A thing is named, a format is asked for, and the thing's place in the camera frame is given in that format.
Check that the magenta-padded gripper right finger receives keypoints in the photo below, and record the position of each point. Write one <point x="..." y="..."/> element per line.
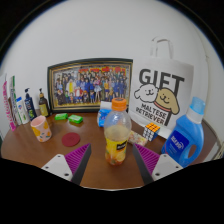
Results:
<point x="146" y="156"/>

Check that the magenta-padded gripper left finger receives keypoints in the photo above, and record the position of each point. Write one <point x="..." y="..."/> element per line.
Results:
<point x="77" y="156"/>

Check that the orange-capped juice bottle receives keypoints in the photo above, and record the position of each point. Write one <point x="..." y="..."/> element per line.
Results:
<point x="116" y="135"/>

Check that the round red coaster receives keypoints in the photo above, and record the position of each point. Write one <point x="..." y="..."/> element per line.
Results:
<point x="70" y="139"/>

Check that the flat candy packet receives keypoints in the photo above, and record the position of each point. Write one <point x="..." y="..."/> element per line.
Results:
<point x="138" y="138"/>

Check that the colourful puzzle cube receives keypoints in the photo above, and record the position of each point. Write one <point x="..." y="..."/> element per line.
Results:
<point x="151" y="131"/>

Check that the small green packet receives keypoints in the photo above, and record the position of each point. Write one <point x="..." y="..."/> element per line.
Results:
<point x="61" y="116"/>
<point x="75" y="119"/>

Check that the blue detergent bottle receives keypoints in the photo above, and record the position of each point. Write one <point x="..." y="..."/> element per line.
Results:
<point x="183" y="140"/>

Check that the pink yellow patterned mug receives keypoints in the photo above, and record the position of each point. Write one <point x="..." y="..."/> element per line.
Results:
<point x="41" y="129"/>

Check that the blue tissue pack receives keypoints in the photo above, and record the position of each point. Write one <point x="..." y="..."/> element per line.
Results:
<point x="102" y="115"/>

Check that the amber pump bottle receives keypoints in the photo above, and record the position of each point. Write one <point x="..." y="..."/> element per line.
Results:
<point x="44" y="106"/>

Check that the dark blue pump bottle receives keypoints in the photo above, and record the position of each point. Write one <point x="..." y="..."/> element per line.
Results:
<point x="30" y="107"/>

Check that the white blue-capped bottle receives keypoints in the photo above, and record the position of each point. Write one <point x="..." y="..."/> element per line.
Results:
<point x="22" y="113"/>

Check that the framed group picture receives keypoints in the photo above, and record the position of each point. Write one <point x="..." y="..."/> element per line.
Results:
<point x="90" y="85"/>

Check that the white printed gift bag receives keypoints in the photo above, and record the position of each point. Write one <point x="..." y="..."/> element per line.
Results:
<point x="160" y="75"/>

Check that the pink white shuttlecock tube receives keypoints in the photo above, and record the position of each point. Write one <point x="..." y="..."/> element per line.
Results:
<point x="8" y="110"/>

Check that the white blue shuttlecock tube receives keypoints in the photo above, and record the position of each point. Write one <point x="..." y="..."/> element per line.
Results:
<point x="13" y="96"/>

